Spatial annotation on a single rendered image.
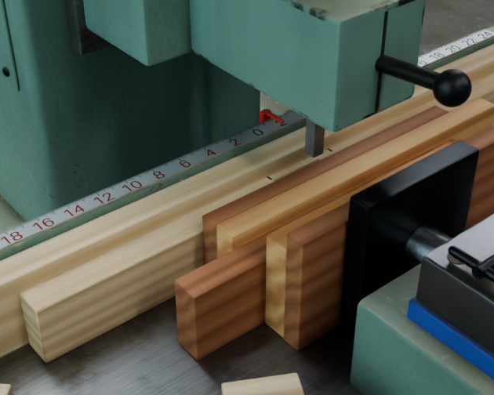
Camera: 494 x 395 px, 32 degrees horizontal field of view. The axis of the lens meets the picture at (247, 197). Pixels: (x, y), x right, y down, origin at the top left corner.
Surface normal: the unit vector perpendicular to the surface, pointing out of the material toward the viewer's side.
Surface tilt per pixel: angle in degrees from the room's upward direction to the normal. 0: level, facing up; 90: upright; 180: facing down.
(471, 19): 0
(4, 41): 90
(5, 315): 90
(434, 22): 1
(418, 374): 90
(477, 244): 0
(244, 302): 90
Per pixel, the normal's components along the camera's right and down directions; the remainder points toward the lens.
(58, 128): 0.63, 0.45
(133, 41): -0.77, 0.37
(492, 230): 0.00, -0.81
